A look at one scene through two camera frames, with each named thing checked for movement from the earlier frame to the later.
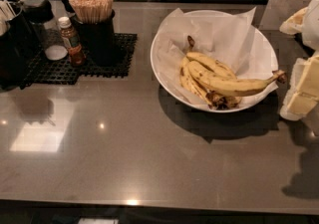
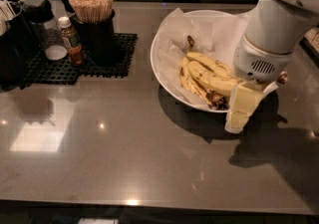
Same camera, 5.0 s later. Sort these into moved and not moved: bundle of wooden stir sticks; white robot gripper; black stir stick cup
Moved: white robot gripper
Not moved: black stir stick cup; bundle of wooden stir sticks
